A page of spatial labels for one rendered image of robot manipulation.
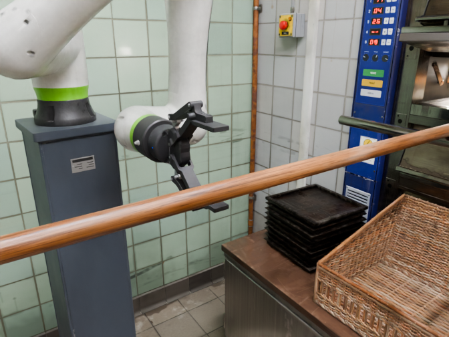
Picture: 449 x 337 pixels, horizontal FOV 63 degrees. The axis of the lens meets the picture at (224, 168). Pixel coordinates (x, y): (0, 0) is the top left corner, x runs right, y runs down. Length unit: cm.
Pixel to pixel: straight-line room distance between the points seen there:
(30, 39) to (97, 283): 66
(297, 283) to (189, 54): 88
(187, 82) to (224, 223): 143
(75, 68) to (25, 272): 113
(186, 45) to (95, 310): 77
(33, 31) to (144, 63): 100
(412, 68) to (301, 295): 89
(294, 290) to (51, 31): 106
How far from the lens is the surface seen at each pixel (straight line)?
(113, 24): 171
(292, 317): 138
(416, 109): 150
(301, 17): 181
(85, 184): 100
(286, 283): 139
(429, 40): 132
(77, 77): 98
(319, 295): 129
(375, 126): 114
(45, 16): 79
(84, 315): 118
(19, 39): 81
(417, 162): 151
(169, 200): 49
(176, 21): 89
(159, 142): 72
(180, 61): 89
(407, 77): 152
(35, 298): 196
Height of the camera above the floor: 140
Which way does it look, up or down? 19 degrees down
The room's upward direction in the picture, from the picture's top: straight up
